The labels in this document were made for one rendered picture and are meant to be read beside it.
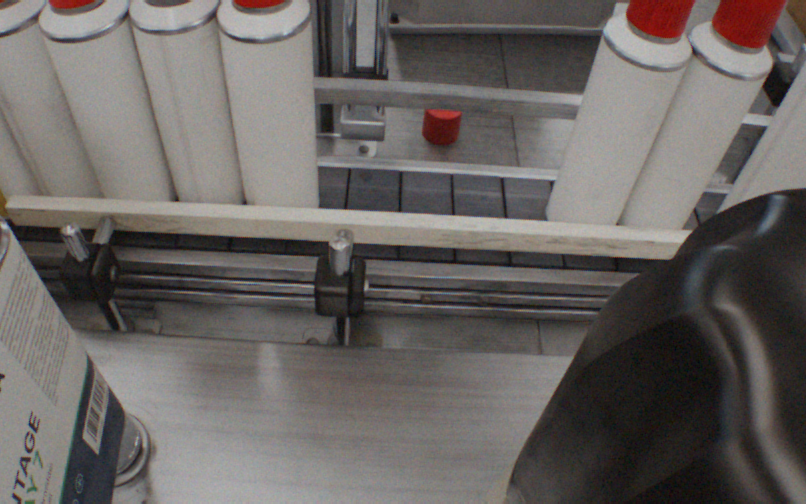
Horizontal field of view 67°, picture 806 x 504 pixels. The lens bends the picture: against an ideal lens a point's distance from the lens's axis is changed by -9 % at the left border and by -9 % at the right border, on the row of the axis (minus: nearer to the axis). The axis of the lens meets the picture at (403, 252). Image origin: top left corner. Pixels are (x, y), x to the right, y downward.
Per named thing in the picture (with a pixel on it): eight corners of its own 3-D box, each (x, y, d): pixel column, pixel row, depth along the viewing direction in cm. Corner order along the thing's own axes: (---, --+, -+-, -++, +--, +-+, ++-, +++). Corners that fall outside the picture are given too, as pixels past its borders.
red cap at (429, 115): (448, 150, 59) (452, 122, 56) (414, 136, 60) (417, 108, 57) (465, 129, 61) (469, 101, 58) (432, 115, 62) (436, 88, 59)
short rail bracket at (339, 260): (318, 365, 45) (309, 260, 36) (322, 328, 47) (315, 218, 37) (365, 368, 45) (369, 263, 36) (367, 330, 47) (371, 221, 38)
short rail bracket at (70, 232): (98, 349, 44) (35, 245, 35) (120, 277, 48) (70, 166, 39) (140, 353, 45) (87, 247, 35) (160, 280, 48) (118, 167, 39)
